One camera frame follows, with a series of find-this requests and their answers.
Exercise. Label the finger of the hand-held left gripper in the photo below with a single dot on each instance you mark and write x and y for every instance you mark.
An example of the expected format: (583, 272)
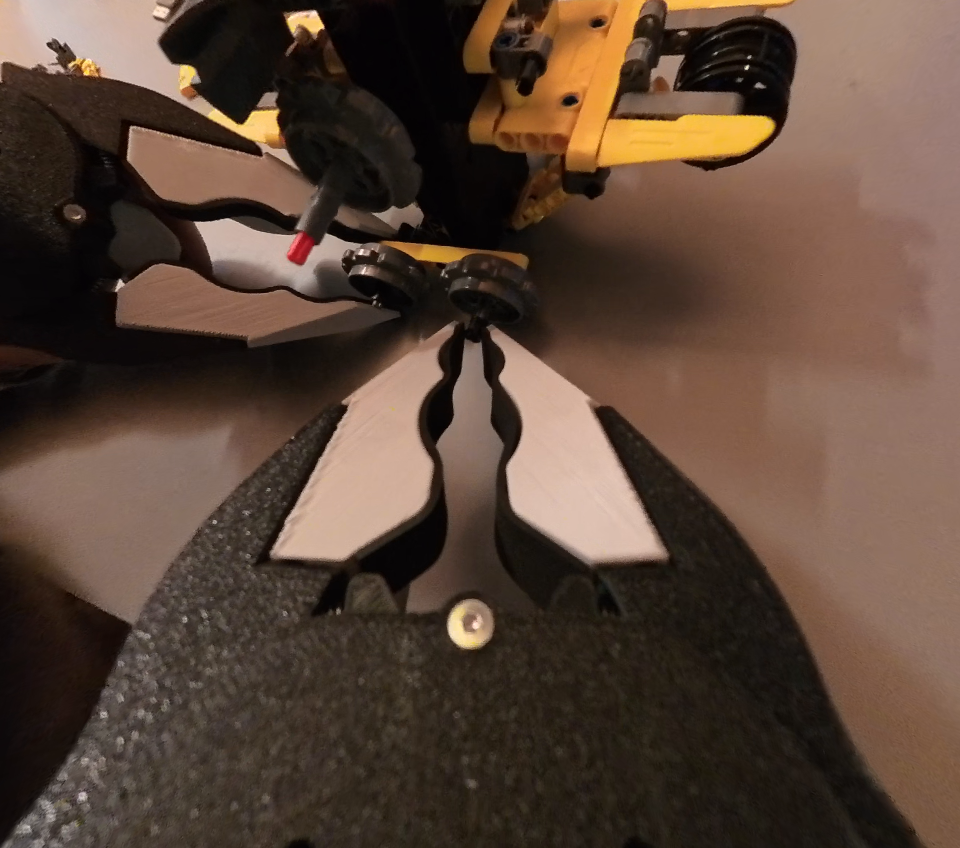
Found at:
(195, 311)
(217, 169)

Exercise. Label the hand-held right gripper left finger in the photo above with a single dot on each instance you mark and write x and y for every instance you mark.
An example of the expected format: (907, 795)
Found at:
(360, 480)

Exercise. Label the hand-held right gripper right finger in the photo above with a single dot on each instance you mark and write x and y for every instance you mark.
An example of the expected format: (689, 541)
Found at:
(577, 480)

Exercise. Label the pile of toy brick pieces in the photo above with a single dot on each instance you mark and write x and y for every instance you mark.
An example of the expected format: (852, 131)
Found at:
(82, 66)

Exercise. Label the small black connector pin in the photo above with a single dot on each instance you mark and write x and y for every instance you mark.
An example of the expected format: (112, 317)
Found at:
(474, 330)

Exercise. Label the yellow beam with two wheels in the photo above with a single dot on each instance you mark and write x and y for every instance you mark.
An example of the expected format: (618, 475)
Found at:
(480, 285)

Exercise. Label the yellow toy brick vehicle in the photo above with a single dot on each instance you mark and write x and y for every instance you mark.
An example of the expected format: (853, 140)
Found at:
(570, 37)

